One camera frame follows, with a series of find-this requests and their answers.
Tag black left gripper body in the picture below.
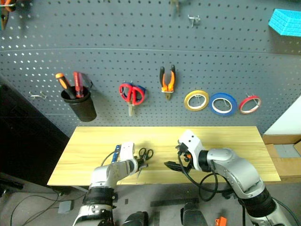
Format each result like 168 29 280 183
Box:
135 155 145 169

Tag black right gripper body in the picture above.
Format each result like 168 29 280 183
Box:
175 140 191 170

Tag yellow tape roll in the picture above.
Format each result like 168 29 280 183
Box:
183 89 210 113

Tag blue tape roll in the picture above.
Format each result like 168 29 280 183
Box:
208 92 238 117

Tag red tape roll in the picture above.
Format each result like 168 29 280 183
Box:
238 95 262 115

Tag grey metal pegboard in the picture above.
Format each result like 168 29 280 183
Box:
0 0 301 137

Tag silver double pegboard hook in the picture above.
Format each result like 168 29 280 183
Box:
29 90 48 100

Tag black scissors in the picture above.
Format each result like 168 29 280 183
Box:
138 147 154 166

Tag blue wrist connector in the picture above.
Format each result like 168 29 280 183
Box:
111 144 122 163

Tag dark rounded shape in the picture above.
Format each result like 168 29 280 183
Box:
180 202 207 226
122 211 150 226

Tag small orange floor object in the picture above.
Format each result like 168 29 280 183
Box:
214 216 228 226

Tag orange black pliers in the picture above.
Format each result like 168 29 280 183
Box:
159 64 176 101

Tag black cup holder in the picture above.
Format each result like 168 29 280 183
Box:
60 85 98 122

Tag grey floor box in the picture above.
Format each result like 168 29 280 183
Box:
57 200 74 214

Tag brown cardboard box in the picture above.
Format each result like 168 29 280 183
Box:
261 133 301 182

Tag orange black screwdriver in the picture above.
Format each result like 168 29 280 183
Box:
55 73 77 100

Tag white panel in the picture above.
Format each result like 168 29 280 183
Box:
263 96 301 136

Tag black cabinet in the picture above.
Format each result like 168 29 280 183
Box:
0 72 71 189

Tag cyan foam basket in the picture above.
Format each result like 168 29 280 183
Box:
268 8 301 38

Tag orange hanging tool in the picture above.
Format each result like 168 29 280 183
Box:
0 0 17 31

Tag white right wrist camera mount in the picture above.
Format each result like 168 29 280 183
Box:
178 129 204 170

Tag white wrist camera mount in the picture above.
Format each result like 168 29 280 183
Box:
118 141 136 163
178 129 204 170

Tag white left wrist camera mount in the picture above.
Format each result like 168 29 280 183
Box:
118 141 136 163

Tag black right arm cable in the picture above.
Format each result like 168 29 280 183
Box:
177 152 233 202

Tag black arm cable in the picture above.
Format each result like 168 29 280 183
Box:
101 151 119 167
177 152 233 202

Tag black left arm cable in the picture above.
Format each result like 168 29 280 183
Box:
101 151 119 167

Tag red handled scissors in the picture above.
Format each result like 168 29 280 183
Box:
119 82 145 117

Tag thin black floor cable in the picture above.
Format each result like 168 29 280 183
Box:
8 187 62 226

